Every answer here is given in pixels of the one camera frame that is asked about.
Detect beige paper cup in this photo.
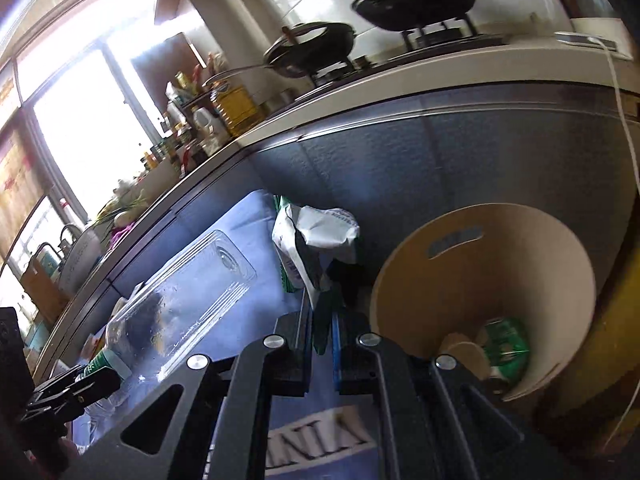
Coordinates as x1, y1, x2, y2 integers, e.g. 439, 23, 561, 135
439, 332, 490, 382

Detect black pan with steel handle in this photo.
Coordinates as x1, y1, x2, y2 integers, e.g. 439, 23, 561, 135
202, 21, 357, 89

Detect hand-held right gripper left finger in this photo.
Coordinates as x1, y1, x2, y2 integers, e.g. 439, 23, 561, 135
60, 308, 315, 480

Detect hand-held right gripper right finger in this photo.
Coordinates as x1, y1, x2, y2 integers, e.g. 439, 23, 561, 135
331, 310, 566, 480

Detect white round pot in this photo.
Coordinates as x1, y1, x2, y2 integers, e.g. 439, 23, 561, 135
59, 230, 104, 292

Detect clear plastic bottle green label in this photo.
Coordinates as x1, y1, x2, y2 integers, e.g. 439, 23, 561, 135
81, 346, 148, 428

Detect round cardboard paper bucket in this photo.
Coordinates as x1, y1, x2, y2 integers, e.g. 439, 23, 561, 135
370, 203, 598, 403

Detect white green bag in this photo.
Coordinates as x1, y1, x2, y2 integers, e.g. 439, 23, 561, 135
271, 194, 362, 357

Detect row of condiment bottles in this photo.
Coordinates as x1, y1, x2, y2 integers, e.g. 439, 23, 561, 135
139, 52, 228, 177

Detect steel sink faucet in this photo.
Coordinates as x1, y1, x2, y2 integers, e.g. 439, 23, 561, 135
34, 224, 85, 263

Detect black gas stove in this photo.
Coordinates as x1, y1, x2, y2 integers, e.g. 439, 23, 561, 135
310, 14, 507, 87

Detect grey kitchen cabinet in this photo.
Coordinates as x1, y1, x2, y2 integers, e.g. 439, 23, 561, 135
32, 82, 640, 383

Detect yellow cooking oil bottle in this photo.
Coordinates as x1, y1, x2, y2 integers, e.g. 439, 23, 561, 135
212, 82, 267, 137

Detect blue printed blanket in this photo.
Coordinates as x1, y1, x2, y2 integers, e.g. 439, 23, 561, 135
70, 189, 392, 480

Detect green packet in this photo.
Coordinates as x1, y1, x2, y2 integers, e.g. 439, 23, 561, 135
481, 317, 532, 367

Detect wooden cutting board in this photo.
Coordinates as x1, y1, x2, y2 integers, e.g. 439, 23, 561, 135
21, 255, 72, 323

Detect kitchen window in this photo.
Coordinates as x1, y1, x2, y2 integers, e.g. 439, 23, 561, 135
0, 0, 168, 311

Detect white phone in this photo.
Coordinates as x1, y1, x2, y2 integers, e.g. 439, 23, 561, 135
554, 31, 621, 52

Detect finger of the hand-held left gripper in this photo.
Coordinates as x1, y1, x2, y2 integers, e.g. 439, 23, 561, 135
35, 366, 122, 403
21, 396, 87, 426

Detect green onions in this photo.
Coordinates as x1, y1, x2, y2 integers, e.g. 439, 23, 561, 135
94, 189, 152, 227

